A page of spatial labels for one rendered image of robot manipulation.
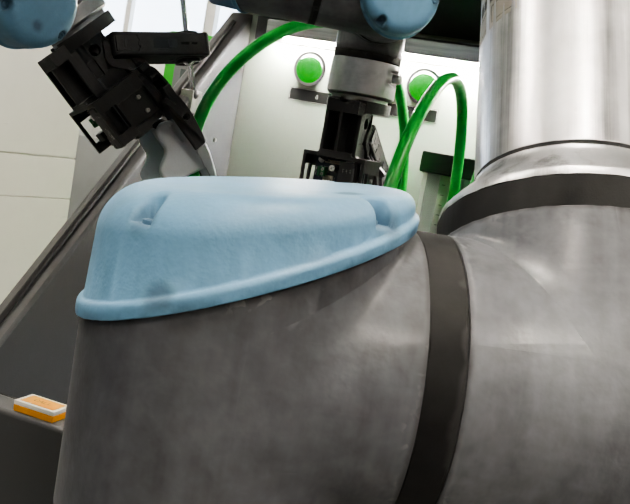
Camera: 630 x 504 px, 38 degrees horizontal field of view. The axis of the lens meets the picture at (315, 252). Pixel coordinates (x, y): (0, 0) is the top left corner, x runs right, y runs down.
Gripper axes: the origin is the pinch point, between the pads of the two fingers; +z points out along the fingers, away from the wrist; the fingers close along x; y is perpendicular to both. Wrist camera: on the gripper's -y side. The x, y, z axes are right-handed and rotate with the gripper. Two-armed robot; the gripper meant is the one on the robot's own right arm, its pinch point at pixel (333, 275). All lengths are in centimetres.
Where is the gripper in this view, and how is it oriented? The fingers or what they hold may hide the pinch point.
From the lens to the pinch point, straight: 105.0
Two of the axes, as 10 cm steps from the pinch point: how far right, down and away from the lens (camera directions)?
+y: -3.6, 0.5, -9.3
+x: 9.2, 2.1, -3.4
